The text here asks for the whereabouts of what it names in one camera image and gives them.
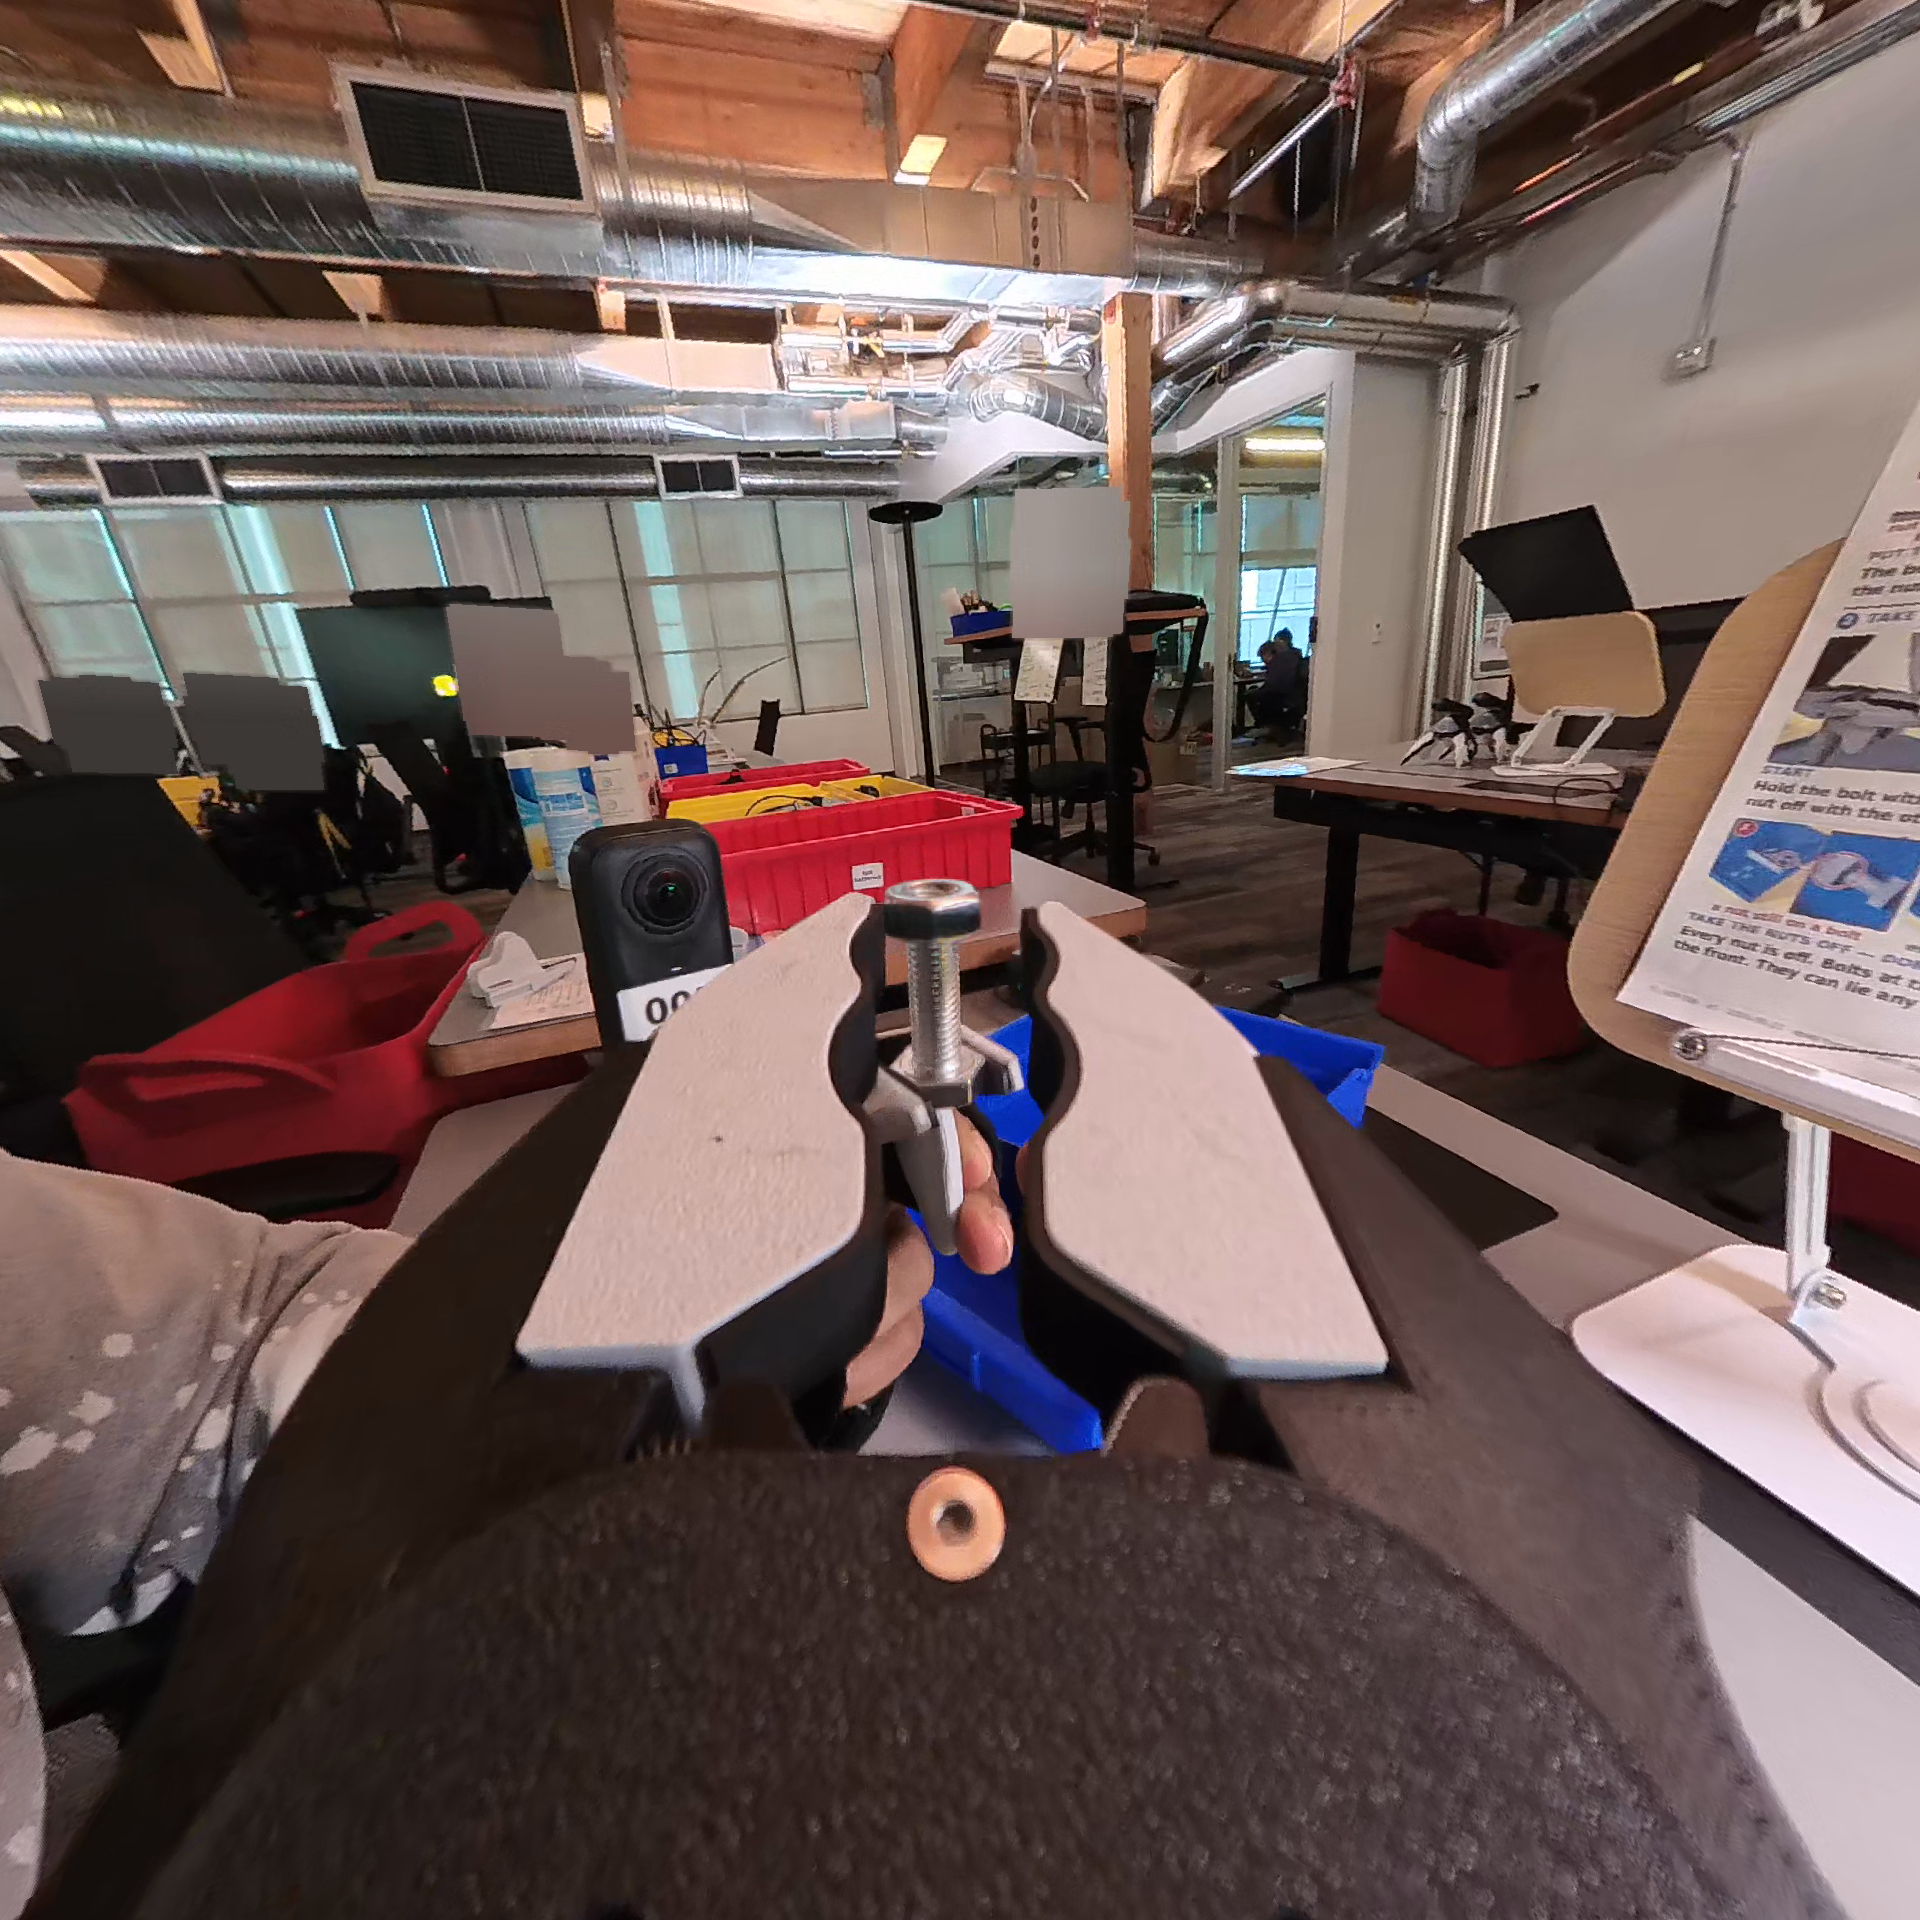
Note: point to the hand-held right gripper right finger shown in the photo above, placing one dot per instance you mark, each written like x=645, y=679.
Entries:
x=1186, y=1201

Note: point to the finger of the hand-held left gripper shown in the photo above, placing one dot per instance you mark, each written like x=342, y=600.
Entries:
x=896, y=1111
x=1002, y=1068

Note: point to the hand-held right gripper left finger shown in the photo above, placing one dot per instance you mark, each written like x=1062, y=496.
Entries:
x=705, y=1186

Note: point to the silver hex bolt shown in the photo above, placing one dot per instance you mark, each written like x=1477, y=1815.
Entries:
x=934, y=991

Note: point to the blue plastic bin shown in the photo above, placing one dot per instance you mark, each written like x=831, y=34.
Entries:
x=1319, y=1058

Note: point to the person's left forearm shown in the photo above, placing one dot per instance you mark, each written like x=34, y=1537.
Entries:
x=181, y=1349

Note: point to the person's left hand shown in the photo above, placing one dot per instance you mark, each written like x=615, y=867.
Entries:
x=990, y=1216

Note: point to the yellow parts tray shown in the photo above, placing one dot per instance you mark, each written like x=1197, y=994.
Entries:
x=705, y=806

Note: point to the white tissue box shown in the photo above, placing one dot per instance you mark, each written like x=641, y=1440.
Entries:
x=622, y=788

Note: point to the white blue wipes canister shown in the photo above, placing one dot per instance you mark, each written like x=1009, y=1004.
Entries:
x=553, y=810

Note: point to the small white object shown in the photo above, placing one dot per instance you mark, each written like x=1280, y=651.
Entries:
x=502, y=968

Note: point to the red plastic bin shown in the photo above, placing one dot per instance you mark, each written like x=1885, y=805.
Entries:
x=840, y=863
x=750, y=780

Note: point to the grey table with wooden edge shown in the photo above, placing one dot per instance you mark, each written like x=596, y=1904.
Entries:
x=1080, y=900

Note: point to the black office chair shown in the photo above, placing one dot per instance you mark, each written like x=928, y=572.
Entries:
x=1073, y=780
x=120, y=930

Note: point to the tall black standing desk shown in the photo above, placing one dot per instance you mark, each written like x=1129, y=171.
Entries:
x=1122, y=750

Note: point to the dark computer monitor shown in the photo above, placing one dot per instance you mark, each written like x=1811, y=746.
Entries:
x=374, y=675

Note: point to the dark red storage bin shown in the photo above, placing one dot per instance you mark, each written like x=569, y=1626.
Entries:
x=1484, y=991

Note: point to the small black vent grille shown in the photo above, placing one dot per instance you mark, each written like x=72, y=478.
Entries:
x=699, y=478
x=158, y=480

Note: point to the small blue bin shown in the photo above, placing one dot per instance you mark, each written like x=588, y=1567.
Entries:
x=977, y=622

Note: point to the black floor lamp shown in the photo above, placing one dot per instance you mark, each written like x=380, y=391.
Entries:
x=906, y=512

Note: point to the wooden desk with black legs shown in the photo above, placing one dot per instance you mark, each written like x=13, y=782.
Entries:
x=1424, y=780

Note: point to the small black white robot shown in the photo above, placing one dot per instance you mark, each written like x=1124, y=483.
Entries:
x=1439, y=735
x=1488, y=728

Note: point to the wooden document stand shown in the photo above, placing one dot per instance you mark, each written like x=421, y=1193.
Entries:
x=1665, y=840

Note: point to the white tablet device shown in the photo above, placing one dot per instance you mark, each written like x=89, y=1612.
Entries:
x=1567, y=735

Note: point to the light wooden board stand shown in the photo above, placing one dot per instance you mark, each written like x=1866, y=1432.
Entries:
x=1582, y=666

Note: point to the white instruction sheet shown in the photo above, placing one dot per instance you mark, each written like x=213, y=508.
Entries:
x=1800, y=900

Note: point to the ceiling vent grille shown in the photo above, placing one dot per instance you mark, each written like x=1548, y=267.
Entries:
x=464, y=138

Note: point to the person's grey splattered hoodie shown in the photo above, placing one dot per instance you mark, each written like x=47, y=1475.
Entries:
x=15, y=1725

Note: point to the wooden support post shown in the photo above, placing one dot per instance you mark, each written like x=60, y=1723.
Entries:
x=1127, y=435

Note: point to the large silver air duct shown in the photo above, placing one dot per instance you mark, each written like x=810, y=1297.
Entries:
x=151, y=188

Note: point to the bent silver air duct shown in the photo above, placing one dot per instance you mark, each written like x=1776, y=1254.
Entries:
x=1499, y=76

